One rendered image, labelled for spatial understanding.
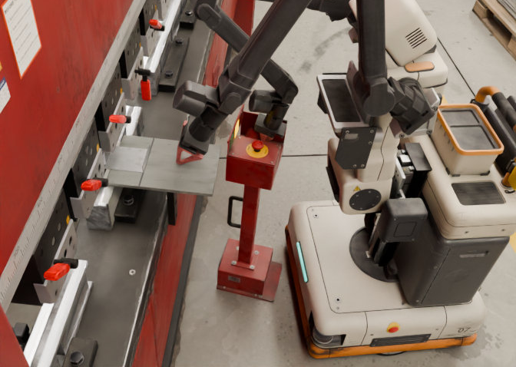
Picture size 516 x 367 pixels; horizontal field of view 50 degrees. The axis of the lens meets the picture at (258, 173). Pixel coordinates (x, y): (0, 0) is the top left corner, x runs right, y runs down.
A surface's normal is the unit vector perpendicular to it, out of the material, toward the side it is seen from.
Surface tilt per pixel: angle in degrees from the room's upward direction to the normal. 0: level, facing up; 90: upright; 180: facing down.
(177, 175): 0
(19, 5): 90
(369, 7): 91
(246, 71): 77
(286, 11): 89
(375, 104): 90
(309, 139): 0
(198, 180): 0
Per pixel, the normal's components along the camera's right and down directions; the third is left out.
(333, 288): 0.07, -0.70
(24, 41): 0.99, 0.11
